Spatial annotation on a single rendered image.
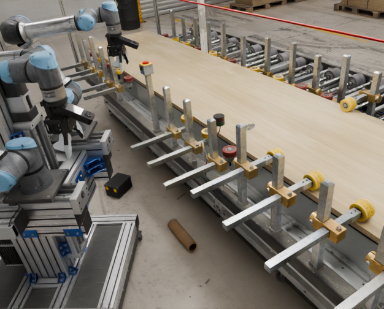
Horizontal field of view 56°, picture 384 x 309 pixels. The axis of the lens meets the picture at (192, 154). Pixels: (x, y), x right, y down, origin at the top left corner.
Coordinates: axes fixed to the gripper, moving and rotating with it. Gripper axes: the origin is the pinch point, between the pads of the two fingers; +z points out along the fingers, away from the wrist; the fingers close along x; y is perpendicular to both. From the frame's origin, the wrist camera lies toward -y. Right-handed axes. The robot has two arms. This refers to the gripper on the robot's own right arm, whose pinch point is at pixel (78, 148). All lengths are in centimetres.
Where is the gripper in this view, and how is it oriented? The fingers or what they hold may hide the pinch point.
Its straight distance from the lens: 136.7
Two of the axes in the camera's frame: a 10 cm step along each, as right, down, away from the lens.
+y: -9.9, 0.5, 1.0
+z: 0.9, 8.4, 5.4
